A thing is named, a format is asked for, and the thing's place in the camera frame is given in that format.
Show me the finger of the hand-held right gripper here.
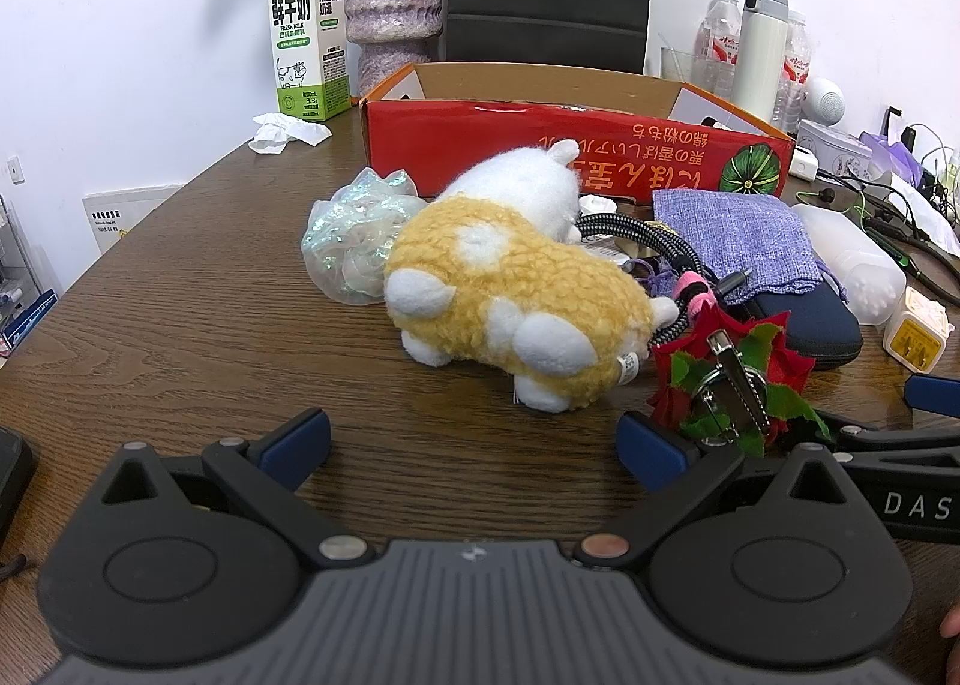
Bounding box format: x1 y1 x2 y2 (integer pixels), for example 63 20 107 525
904 375 960 421
814 409 960 462

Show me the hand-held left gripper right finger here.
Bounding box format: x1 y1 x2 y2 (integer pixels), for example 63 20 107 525
575 411 872 570

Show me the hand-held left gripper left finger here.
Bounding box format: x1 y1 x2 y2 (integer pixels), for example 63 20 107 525
94 407 376 570

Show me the white and yellow charger plug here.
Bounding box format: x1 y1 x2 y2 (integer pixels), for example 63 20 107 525
883 286 953 375

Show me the red fabric flower clip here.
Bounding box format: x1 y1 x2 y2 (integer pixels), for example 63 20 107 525
646 301 833 459

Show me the navy zip case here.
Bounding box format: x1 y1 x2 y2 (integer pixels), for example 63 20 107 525
739 276 863 371

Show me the translucent white plastic bottle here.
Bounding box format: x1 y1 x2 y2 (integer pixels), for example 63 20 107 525
791 203 907 328

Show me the iridescent plastic bag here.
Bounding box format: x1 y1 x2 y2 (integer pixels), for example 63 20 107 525
301 167 428 306

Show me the yellow and white plush toy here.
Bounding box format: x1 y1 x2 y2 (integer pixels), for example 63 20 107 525
384 139 680 416

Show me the black braided cable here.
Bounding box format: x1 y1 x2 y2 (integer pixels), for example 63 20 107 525
574 209 755 350

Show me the purple cloth pouch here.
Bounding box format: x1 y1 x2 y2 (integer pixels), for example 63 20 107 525
651 188 826 298

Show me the red cardboard box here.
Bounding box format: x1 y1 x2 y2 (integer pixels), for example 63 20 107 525
358 61 796 202

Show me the purple plastic bag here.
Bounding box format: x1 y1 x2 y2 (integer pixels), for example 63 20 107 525
861 130 923 184

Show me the white floral tin box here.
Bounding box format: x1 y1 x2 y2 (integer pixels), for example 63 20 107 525
795 119 875 180

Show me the black object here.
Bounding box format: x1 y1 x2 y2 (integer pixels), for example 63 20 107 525
0 426 35 543

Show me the blue box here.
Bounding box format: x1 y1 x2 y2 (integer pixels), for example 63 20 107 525
0 287 58 350

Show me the crumpled white tissue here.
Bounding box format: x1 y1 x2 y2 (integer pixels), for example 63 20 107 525
249 112 332 155

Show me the white round speaker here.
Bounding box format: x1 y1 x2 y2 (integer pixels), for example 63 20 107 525
804 77 848 125

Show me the clear water bottle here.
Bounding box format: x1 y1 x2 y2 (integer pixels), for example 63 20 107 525
772 10 812 135
694 0 743 103

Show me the white thermos flask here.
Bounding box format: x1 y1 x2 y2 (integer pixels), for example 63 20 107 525
731 0 790 124

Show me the green and white milk carton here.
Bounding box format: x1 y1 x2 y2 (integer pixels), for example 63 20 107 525
268 0 352 122

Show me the purple stone vase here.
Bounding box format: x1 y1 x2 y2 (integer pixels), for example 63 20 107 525
345 0 442 97

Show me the green cable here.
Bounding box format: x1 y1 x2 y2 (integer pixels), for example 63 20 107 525
795 186 931 268

